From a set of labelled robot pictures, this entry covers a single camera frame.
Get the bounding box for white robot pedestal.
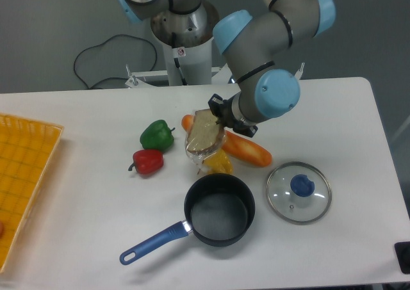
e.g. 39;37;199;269
124;0;305;88

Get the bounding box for green bell pepper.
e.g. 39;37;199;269
140;119;175;152

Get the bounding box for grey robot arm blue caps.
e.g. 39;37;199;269
117;0;336;137

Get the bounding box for black saucepan blue handle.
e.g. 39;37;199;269
119;173;256;265

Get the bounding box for yellow bell pepper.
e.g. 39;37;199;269
197;149;233;175

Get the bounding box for orange baguette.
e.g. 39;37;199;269
181;115;272;167

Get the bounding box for toast slice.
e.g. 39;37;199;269
185;109;226;166

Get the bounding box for red bell pepper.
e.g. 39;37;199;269
128;149;164;175

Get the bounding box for black device at table edge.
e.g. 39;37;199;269
394;241;410;275

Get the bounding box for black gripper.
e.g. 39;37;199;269
208;93;258;138

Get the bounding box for yellow woven basket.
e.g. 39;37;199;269
1;113;64;272

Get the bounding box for glass lid blue knob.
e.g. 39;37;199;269
265;161;332;225

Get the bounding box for black cable on floor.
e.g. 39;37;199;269
73;34;158;90

